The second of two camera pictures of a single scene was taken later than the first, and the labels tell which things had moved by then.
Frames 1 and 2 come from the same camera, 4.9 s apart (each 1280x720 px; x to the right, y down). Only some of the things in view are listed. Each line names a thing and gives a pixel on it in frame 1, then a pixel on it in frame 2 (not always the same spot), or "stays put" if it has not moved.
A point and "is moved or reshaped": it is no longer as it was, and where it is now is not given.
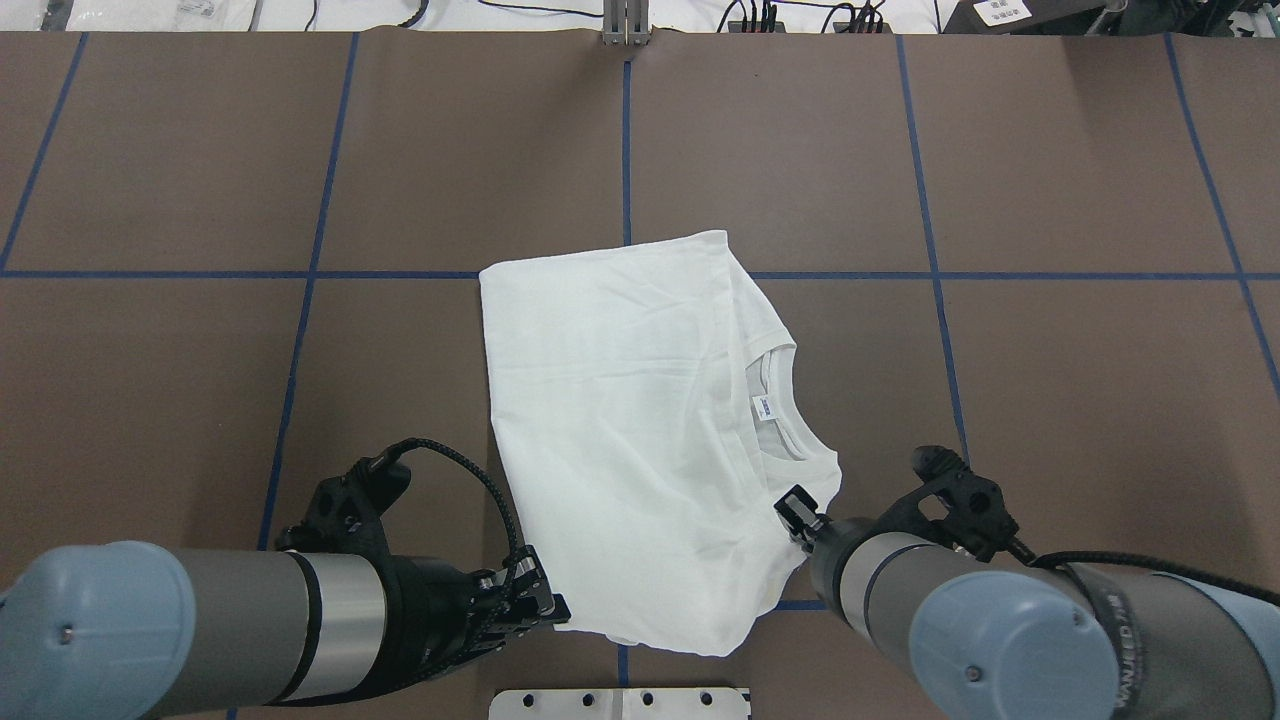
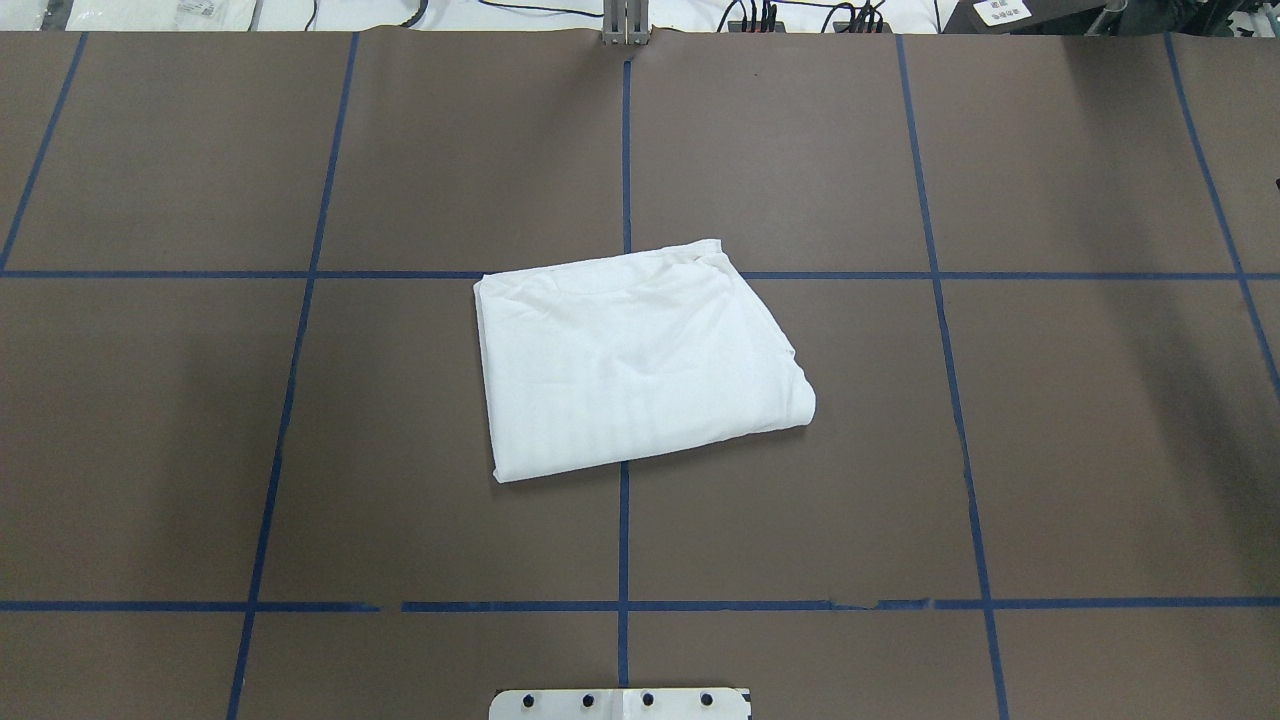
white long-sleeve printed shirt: x=650 y=422 is moved or reshaped
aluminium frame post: x=626 y=23 stays put
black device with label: x=1034 y=17 stays put
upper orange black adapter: x=756 y=27 stays put
